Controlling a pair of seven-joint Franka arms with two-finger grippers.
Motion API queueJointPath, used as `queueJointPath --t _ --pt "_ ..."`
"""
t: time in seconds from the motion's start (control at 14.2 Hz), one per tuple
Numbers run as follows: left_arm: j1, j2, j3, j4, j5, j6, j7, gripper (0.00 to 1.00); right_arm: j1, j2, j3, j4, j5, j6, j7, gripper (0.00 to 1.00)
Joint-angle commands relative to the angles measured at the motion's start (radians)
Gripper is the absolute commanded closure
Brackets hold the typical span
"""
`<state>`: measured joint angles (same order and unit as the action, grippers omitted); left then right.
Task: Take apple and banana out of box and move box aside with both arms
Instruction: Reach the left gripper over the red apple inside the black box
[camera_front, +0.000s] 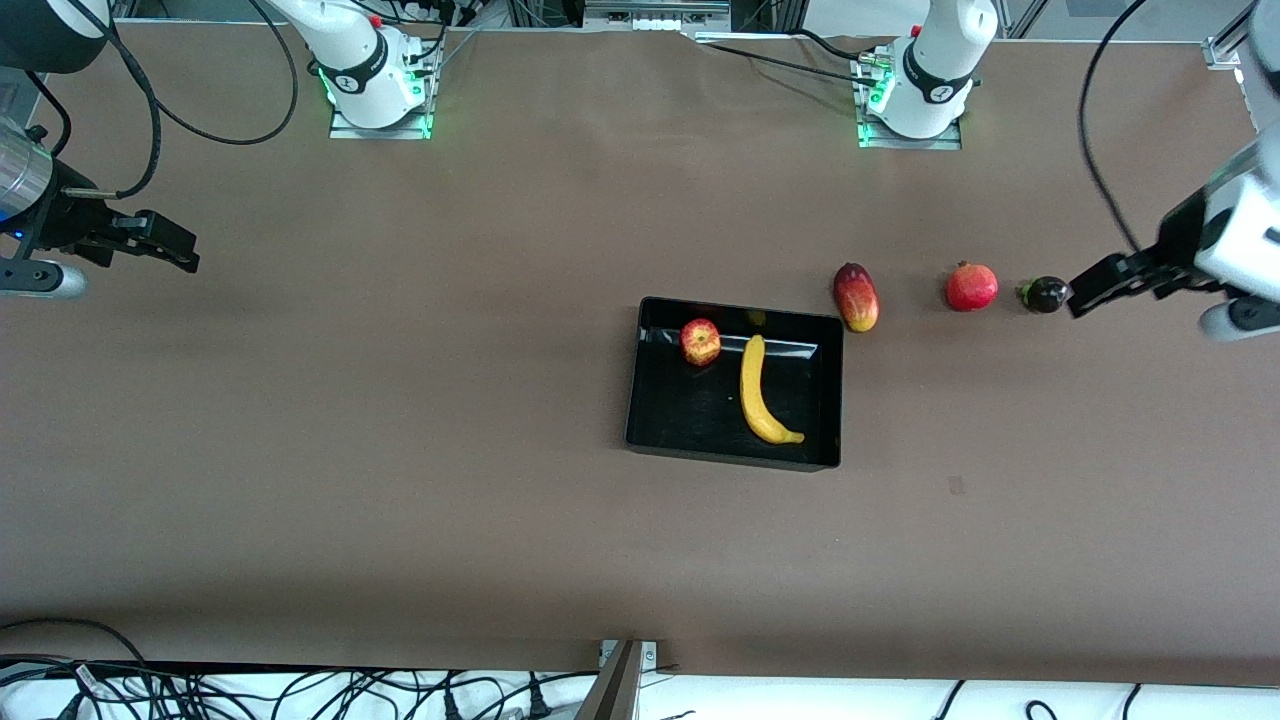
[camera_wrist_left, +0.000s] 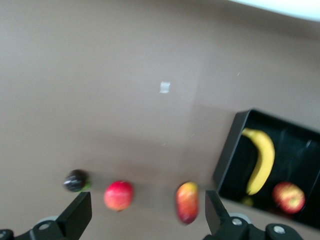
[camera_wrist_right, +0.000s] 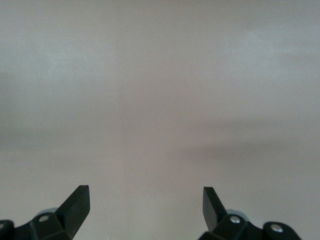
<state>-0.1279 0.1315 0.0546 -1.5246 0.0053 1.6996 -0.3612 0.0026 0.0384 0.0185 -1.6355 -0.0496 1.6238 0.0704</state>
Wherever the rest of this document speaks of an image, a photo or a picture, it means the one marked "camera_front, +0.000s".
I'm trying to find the yellow banana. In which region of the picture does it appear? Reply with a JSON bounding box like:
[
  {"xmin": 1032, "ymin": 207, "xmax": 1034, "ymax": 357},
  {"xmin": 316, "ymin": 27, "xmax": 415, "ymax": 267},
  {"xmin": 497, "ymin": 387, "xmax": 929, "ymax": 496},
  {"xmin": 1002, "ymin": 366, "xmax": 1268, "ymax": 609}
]
[{"xmin": 740, "ymin": 334, "xmax": 806, "ymax": 445}]

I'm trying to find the red yellow apple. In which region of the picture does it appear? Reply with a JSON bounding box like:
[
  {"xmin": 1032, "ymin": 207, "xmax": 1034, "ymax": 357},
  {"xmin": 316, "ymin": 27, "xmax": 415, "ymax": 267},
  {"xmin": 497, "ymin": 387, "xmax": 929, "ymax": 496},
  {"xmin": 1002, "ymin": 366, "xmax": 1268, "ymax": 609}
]
[{"xmin": 680, "ymin": 318, "xmax": 722, "ymax": 367}]

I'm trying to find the black plastic tray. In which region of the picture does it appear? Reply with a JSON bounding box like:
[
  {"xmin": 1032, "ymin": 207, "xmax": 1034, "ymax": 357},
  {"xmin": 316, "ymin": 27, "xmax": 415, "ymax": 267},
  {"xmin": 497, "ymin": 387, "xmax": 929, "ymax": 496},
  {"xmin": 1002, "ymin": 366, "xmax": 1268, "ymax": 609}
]
[{"xmin": 625, "ymin": 296, "xmax": 846, "ymax": 473}]

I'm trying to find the dark purple mangosteen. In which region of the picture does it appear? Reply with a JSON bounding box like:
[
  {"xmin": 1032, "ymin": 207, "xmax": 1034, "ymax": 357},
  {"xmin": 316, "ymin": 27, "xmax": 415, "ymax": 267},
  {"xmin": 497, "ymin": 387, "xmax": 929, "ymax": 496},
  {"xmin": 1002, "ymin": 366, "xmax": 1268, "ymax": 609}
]
[{"xmin": 1017, "ymin": 276, "xmax": 1071, "ymax": 315}]

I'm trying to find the red pomegranate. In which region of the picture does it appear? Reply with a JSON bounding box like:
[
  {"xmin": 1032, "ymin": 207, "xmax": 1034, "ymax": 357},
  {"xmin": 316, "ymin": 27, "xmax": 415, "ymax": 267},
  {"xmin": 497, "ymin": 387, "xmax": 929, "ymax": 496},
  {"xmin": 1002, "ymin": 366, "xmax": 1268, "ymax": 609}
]
[{"xmin": 946, "ymin": 261, "xmax": 999, "ymax": 313}]

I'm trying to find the red yellow mango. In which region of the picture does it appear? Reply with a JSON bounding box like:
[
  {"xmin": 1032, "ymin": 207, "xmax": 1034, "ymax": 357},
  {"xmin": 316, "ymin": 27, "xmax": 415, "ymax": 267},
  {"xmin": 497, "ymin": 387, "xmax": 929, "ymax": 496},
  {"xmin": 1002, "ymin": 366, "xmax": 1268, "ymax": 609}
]
[{"xmin": 833, "ymin": 262, "xmax": 880, "ymax": 333}]

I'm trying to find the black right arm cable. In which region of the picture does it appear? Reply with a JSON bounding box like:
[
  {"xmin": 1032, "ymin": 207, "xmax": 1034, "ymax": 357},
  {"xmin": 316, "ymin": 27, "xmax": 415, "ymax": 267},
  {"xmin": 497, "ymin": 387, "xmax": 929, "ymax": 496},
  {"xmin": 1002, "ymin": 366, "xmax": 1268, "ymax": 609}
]
[{"xmin": 20, "ymin": 0, "xmax": 301, "ymax": 201}]

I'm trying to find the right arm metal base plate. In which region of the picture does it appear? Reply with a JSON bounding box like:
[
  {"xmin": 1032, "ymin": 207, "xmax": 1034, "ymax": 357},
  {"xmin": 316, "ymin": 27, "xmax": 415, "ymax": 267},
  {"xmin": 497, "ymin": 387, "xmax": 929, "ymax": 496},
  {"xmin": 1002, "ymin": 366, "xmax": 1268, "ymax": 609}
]
[{"xmin": 328, "ymin": 45, "xmax": 441, "ymax": 141}]

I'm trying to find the black looping floor cable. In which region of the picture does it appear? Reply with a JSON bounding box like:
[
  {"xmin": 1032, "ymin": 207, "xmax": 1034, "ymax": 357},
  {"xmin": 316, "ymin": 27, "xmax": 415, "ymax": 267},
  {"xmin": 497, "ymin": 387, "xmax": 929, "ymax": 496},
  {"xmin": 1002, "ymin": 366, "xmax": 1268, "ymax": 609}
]
[{"xmin": 0, "ymin": 617, "xmax": 153, "ymax": 691}]

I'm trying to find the black cable to arm base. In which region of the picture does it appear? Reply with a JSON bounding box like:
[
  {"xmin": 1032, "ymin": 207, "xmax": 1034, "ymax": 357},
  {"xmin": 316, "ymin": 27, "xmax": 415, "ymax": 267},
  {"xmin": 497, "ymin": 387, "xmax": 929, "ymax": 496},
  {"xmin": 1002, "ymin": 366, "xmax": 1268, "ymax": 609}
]
[{"xmin": 695, "ymin": 28, "xmax": 883, "ymax": 89}]

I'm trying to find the long black floor cable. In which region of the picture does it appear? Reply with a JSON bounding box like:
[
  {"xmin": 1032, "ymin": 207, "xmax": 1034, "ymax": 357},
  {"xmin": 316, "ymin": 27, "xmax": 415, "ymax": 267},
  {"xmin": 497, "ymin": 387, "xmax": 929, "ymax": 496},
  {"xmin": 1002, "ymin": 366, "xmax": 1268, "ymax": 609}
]
[{"xmin": 0, "ymin": 655, "xmax": 601, "ymax": 701}]

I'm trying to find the aluminium profile post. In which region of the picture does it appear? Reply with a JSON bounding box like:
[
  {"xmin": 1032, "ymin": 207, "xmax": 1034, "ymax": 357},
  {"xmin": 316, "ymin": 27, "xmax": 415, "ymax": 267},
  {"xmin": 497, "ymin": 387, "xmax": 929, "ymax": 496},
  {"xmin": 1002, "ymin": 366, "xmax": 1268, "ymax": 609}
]
[{"xmin": 575, "ymin": 640, "xmax": 659, "ymax": 720}]

